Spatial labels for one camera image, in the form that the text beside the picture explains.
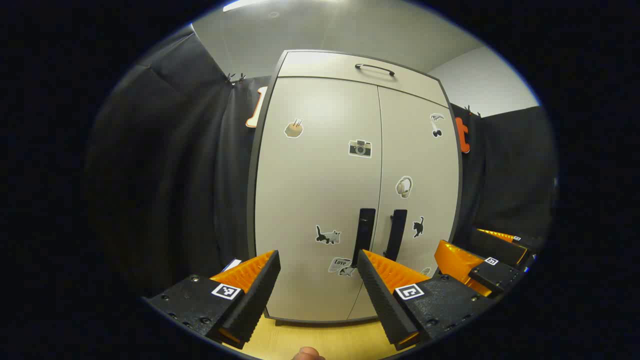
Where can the grey double-door shoe cabinet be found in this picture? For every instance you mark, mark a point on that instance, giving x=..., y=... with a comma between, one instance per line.
x=320, y=65

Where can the cabinet door with headphones sticker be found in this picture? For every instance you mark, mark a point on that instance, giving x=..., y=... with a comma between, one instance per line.
x=420, y=160

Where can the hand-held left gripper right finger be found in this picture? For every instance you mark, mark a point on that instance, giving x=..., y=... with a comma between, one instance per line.
x=382, y=300

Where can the cabinet door with camera sticker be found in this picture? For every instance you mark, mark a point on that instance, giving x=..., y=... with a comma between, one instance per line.
x=310, y=190

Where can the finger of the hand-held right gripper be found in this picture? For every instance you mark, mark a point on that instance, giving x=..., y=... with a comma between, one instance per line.
x=500, y=247
x=492, y=277

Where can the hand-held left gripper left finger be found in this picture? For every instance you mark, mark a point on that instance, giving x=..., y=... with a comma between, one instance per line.
x=255, y=295

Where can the small white and blue box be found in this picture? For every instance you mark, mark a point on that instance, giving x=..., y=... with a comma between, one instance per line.
x=232, y=264

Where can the black backdrop cloth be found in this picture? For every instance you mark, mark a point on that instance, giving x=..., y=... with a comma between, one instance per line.
x=175, y=175

